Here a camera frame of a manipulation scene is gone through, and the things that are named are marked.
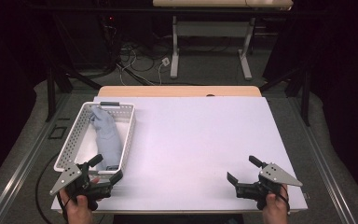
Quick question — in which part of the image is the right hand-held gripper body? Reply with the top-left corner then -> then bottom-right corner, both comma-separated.
235,161 -> 304,211

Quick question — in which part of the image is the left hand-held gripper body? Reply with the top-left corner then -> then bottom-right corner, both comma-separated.
49,163 -> 113,212

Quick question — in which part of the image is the grey-blue cloth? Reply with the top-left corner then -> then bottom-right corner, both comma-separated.
88,105 -> 124,172

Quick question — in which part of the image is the white perforated basket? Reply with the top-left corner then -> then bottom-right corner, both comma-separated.
53,101 -> 137,182

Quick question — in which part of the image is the person's left hand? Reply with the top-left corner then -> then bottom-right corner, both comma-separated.
59,177 -> 101,224

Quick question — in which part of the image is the person's right hand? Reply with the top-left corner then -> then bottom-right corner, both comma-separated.
262,183 -> 292,224

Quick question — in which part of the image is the black metal stand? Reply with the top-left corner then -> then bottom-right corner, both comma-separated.
44,65 -> 104,123
258,65 -> 312,127

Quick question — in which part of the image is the dark equipment rack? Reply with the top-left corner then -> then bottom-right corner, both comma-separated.
97,13 -> 123,71

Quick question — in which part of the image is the white background desk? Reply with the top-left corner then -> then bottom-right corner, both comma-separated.
152,0 -> 295,80

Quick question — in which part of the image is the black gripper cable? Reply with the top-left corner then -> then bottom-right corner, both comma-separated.
279,184 -> 292,217
34,151 -> 70,224

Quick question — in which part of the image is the black floor socket frame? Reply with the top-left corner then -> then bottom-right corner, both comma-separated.
48,124 -> 68,140

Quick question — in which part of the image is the white floor cable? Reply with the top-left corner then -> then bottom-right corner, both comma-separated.
117,49 -> 157,87

